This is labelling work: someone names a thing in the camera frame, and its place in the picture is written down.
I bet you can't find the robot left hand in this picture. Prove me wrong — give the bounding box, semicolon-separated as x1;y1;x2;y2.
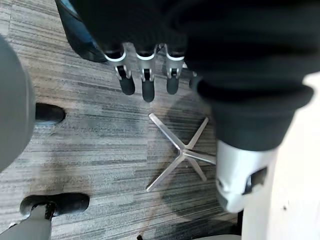
70;0;320;214

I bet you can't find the black bag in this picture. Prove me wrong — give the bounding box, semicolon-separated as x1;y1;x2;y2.
55;0;109;63

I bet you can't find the chrome star chair base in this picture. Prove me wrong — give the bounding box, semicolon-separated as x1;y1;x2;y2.
145;112;217;193

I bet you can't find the robot dark foot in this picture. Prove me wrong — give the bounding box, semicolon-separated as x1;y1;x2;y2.
19;192;90;217
34;102;66;124

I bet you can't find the robot silver leg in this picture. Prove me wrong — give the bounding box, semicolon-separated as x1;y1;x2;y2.
0;202;56;240
0;33;36;173

